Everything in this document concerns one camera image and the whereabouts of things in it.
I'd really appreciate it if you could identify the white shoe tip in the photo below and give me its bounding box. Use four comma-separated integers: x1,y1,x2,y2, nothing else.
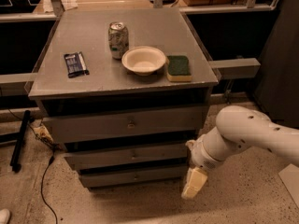
0,209,10,224

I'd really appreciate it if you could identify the black bar on floor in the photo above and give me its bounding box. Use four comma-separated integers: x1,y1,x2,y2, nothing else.
10,110,31,173

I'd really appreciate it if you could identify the left grey rail beam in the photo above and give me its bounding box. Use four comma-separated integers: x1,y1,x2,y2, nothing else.
0,73,37,97

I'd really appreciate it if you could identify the black floor cable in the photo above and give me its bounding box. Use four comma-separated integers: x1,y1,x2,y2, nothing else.
40,154,59,224

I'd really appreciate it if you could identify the grey drawer cabinet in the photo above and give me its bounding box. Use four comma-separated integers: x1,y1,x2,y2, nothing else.
27,7,220,191

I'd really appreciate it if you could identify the grey drawer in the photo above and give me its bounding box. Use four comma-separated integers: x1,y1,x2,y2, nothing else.
79,164,187,189
64,142,189,170
44,105,208,143

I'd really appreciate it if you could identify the grey bottom drawer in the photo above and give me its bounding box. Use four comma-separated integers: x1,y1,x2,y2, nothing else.
79,164,187,189

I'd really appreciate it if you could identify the blue snack packet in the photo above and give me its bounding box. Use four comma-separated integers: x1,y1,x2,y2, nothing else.
64,51,89,78

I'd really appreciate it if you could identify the white paper bowl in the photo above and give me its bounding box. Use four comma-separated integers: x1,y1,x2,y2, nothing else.
121,46,166,76

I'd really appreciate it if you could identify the grey side rail beam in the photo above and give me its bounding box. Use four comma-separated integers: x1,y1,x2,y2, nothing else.
209,58,261,79

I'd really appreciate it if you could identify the white floor panel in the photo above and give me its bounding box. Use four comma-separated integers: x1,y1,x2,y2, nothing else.
278,164,299,208

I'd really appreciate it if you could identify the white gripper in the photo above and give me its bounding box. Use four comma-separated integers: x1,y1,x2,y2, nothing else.
181,134,223,200

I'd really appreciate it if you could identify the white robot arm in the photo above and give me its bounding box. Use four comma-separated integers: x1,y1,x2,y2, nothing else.
181,105,299,200

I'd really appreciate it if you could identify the green yellow sponge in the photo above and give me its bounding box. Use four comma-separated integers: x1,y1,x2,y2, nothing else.
166,55,192,82

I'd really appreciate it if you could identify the crumpled white cloth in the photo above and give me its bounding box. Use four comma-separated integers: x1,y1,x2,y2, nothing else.
61,0,78,10

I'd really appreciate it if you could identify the grey top drawer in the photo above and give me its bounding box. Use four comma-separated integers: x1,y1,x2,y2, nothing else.
44,105,208,143

